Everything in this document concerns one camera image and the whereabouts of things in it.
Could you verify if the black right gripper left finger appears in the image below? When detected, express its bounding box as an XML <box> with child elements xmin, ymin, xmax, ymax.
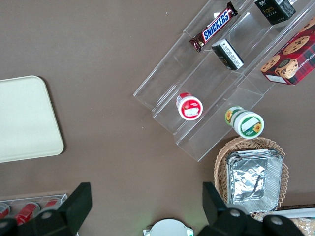
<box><xmin>29</xmin><ymin>181</ymin><xmax>93</xmax><ymax>236</ymax></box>

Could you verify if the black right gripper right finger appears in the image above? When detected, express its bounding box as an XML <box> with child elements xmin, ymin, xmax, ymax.
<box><xmin>198</xmin><ymin>181</ymin><xmax>262</xmax><ymax>236</ymax></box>

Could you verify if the tan wicker basket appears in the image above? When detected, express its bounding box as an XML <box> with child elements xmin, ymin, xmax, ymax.
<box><xmin>214</xmin><ymin>136</ymin><xmax>290</xmax><ymax>222</ymax></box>

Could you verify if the cream rectangular tray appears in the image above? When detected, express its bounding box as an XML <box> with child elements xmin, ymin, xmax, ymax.
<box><xmin>0</xmin><ymin>75</ymin><xmax>64</xmax><ymax>163</ymax></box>

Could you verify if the clear acrylic bottle rack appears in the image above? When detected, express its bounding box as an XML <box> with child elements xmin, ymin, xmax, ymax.
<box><xmin>0</xmin><ymin>193</ymin><xmax>69</xmax><ymax>224</ymax></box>

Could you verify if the red cola bottle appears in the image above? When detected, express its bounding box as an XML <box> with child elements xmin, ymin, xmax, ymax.
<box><xmin>40</xmin><ymin>198</ymin><xmax>62</xmax><ymax>212</ymax></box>
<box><xmin>14</xmin><ymin>202</ymin><xmax>40</xmax><ymax>225</ymax></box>
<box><xmin>0</xmin><ymin>203</ymin><xmax>12</xmax><ymax>220</ymax></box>

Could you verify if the aluminium foil container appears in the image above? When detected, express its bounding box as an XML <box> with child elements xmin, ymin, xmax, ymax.
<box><xmin>225</xmin><ymin>148</ymin><xmax>284</xmax><ymax>214</ymax></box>

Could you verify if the white plastic snack bin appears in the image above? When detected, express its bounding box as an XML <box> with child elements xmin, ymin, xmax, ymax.
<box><xmin>277</xmin><ymin>203</ymin><xmax>315</xmax><ymax>236</ymax></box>

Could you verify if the green sunflower yogurt cup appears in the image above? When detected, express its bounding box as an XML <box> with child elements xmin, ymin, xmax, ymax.
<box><xmin>224</xmin><ymin>106</ymin><xmax>265</xmax><ymax>140</ymax></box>

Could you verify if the clear cracker snack pack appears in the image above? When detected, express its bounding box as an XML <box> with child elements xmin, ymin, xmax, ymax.
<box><xmin>294</xmin><ymin>216</ymin><xmax>315</xmax><ymax>236</ymax></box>

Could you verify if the red lid yogurt cup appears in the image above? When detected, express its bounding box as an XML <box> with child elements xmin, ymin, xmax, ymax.
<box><xmin>175</xmin><ymin>92</ymin><xmax>204</xmax><ymax>121</ymax></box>

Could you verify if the clear acrylic stepped shelf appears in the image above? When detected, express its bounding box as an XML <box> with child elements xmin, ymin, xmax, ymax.
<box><xmin>133</xmin><ymin>0</ymin><xmax>315</xmax><ymax>162</ymax></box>

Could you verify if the small black carton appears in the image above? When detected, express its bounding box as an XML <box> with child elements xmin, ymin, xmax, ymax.
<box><xmin>211</xmin><ymin>38</ymin><xmax>245</xmax><ymax>71</ymax></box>
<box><xmin>253</xmin><ymin>0</ymin><xmax>297</xmax><ymax>26</ymax></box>

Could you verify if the red tartan cookie box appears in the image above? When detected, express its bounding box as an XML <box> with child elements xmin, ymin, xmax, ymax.
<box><xmin>260</xmin><ymin>17</ymin><xmax>315</xmax><ymax>86</ymax></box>

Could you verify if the Snickers chocolate bar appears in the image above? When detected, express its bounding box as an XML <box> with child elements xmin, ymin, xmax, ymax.
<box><xmin>189</xmin><ymin>1</ymin><xmax>239</xmax><ymax>54</ymax></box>

